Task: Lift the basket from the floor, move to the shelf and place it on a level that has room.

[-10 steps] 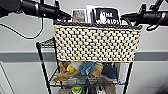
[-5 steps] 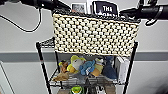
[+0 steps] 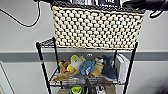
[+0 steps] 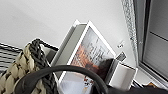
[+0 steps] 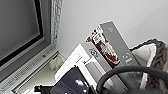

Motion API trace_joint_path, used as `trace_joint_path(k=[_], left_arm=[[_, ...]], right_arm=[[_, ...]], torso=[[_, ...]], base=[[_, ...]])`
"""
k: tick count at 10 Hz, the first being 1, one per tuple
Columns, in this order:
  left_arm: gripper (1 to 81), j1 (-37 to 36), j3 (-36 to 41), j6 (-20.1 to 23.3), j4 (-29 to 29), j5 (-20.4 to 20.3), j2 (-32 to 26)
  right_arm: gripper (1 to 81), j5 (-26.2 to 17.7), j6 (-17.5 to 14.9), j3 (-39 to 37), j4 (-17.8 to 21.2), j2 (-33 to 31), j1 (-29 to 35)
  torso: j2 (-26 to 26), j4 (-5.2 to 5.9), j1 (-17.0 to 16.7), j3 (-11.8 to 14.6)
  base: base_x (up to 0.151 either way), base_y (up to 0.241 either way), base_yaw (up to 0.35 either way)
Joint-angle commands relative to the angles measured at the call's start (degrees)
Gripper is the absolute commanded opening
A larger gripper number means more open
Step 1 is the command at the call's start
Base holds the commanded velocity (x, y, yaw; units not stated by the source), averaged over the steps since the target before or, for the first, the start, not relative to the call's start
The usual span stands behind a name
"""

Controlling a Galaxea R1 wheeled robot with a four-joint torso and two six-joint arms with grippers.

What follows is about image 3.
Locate yellow and white plush duck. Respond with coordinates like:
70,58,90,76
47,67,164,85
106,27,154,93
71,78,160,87
89,57,105,78

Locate green and yellow bowl toy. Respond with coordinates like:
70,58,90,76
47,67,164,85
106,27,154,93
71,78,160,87
70,85,84,94

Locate black wire shelf rack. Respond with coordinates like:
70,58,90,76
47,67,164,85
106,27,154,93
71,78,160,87
35,36,139,94

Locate black pointed bag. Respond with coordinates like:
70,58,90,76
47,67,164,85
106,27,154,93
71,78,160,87
84,77,94,94

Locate flat white box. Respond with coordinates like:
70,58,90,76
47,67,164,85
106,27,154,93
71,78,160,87
115,53,131,85

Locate stacked brown cardboard boxes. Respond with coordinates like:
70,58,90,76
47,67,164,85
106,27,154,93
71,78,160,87
104,84,117,94

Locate navy blue plush shark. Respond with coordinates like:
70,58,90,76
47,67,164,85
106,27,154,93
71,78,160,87
100,54,119,82

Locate pale blue printed book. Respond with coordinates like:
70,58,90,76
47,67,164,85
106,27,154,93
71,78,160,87
70,0,88,5

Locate grey plush toy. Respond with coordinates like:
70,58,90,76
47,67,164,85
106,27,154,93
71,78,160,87
71,72,88,85

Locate brown plush toy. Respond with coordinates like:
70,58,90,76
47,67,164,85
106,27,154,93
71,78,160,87
52,59,71,83

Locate light blue plush toy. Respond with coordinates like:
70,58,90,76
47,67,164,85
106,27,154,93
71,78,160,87
79,60,97,77

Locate long grey wall band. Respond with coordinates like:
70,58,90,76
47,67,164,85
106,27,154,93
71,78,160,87
0,50,168,63

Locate white door frame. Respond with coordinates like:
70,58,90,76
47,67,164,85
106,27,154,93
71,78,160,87
0,61,16,94

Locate small brown cardboard box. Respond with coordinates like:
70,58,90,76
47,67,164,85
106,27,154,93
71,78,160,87
56,88,72,94

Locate yellow plush toy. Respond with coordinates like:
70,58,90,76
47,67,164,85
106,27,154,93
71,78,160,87
67,54,87,75

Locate pale basket with dark spots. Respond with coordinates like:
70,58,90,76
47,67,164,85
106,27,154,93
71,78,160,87
50,0,147,51

